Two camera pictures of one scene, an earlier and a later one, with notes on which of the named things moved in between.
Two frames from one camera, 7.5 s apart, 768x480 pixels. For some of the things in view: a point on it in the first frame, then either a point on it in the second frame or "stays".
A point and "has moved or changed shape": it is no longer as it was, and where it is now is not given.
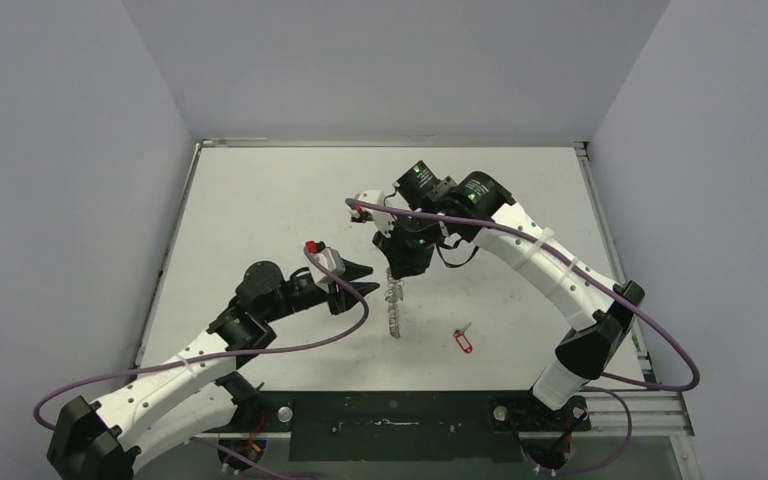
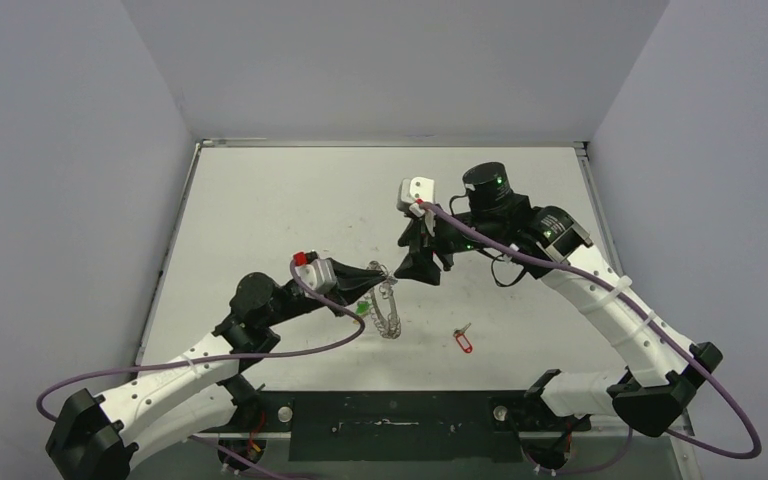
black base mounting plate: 403,426 stays
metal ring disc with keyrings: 393,293 has moved or changed shape
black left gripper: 344,295 stays
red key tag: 464,342 stays
